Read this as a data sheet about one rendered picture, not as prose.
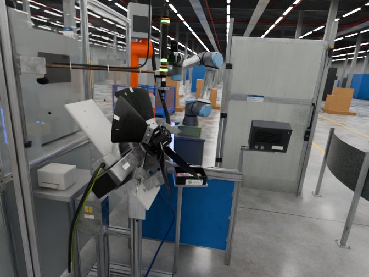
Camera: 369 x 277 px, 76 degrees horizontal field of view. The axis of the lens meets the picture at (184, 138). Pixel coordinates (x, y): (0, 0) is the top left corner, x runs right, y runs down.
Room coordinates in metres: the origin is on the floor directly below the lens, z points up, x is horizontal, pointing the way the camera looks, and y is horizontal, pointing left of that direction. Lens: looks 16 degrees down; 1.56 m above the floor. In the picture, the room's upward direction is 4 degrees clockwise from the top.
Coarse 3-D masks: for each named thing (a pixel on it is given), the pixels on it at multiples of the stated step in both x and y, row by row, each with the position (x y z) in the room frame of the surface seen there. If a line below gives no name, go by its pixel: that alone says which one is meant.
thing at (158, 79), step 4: (156, 72) 1.34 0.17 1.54; (156, 76) 1.33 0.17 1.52; (160, 76) 1.34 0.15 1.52; (156, 80) 1.36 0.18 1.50; (160, 80) 1.35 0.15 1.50; (156, 84) 1.36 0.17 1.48; (160, 84) 1.35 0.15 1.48; (160, 88) 1.34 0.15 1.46; (164, 88) 1.34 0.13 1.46; (168, 88) 1.36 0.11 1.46
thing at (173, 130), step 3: (156, 120) 1.61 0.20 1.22; (156, 123) 1.57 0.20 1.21; (159, 123) 1.58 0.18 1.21; (162, 123) 1.59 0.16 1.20; (165, 123) 1.61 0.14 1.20; (165, 126) 1.54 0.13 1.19; (168, 126) 1.55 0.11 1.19; (171, 126) 1.59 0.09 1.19; (174, 126) 1.62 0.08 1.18; (168, 129) 1.48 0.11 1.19; (171, 129) 1.50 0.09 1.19; (174, 129) 1.53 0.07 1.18; (177, 129) 1.58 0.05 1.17; (171, 132) 1.43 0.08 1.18; (174, 132) 1.45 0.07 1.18; (177, 132) 1.48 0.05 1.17; (180, 132) 1.52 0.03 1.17; (183, 132) 1.57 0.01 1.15
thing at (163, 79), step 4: (164, 8) 1.37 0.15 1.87; (164, 12) 1.36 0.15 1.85; (168, 12) 1.36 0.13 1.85; (164, 16) 1.39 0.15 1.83; (168, 16) 1.36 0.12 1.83; (164, 76) 1.36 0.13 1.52; (164, 80) 1.36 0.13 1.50; (164, 84) 1.36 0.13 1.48; (160, 92) 1.37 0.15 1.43; (164, 92) 1.37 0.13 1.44
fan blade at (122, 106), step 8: (120, 96) 1.09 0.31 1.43; (120, 104) 1.07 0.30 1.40; (128, 104) 1.12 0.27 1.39; (120, 112) 1.06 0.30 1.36; (128, 112) 1.10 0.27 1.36; (136, 112) 1.14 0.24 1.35; (120, 120) 1.04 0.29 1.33; (128, 120) 1.09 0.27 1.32; (136, 120) 1.13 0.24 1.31; (144, 120) 1.18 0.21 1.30; (112, 128) 0.99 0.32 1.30; (120, 128) 1.04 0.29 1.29; (128, 128) 1.08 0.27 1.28; (136, 128) 1.12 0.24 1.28; (144, 128) 1.18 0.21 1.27; (112, 136) 0.98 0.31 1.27; (120, 136) 1.03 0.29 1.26; (128, 136) 1.08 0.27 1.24; (136, 136) 1.13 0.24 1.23
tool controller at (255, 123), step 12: (252, 120) 1.67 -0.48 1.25; (264, 120) 1.67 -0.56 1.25; (252, 132) 1.59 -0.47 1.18; (264, 132) 1.57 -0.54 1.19; (276, 132) 1.56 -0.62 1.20; (288, 132) 1.55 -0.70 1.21; (252, 144) 1.61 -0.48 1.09; (264, 144) 1.60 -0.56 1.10; (276, 144) 1.58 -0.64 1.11; (288, 144) 1.57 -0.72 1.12
